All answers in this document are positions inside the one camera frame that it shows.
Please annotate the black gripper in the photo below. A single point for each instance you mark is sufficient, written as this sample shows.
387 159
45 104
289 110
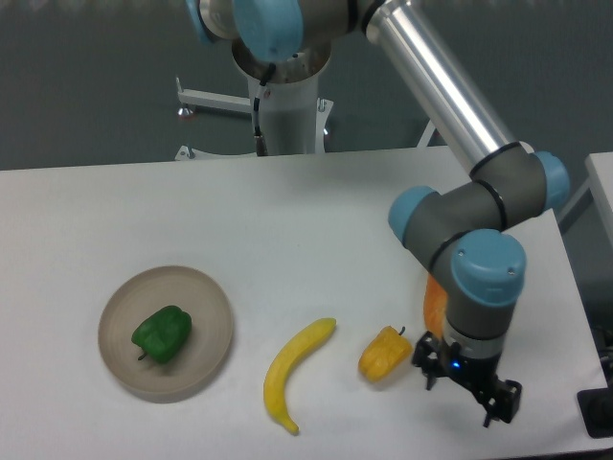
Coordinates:
472 363

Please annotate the green toy bell pepper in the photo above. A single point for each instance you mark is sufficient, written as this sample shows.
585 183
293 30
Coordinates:
162 335

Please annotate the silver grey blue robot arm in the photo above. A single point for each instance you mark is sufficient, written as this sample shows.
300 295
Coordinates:
461 237

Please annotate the yellow toy bell pepper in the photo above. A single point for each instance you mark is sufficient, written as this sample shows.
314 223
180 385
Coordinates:
384 354

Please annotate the beige round plate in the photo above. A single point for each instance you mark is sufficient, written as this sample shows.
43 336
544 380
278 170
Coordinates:
201 356

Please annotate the orange toy pastry triangle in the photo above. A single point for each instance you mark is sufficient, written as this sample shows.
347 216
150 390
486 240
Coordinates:
434 307

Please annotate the black device at right edge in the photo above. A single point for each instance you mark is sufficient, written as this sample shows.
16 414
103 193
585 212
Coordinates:
596 411

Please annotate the yellow toy banana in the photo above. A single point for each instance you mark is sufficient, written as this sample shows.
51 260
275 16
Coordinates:
294 351

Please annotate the white side table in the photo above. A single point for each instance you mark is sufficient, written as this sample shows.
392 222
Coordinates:
596 189

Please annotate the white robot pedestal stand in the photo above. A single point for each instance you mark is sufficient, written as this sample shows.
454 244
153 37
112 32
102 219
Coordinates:
287 114

